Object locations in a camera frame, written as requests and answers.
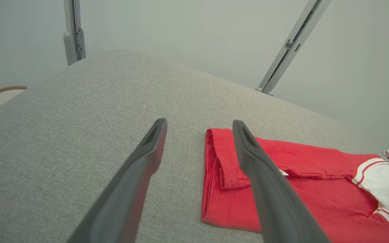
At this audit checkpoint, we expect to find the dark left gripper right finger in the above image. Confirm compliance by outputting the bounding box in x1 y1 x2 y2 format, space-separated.
232 120 332 243

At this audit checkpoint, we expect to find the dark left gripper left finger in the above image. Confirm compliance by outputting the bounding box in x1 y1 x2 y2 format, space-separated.
66 118 167 243

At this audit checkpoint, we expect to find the red shirt with white sleeves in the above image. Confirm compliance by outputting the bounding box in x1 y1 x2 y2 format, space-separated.
201 128 389 243

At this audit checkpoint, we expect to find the grey slotted metal rail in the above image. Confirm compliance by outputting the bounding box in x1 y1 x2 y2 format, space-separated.
256 0 332 96

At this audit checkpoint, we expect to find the grey metal post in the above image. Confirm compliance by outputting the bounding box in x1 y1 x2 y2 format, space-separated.
63 0 86 66

